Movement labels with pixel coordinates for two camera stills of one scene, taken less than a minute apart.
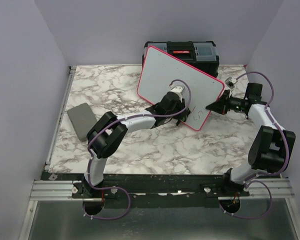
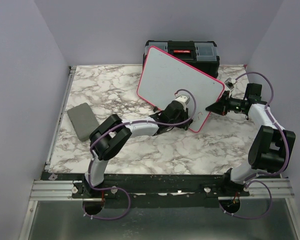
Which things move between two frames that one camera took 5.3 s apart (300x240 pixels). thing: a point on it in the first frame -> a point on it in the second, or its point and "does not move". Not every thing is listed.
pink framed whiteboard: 161,73 does not move
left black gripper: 180,105 -> 183,114
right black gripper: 220,106 does not move
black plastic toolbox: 201,54 does not move
